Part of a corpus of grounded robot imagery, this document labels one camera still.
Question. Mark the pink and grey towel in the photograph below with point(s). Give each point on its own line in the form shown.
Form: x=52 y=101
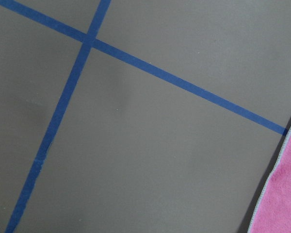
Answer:
x=272 y=213

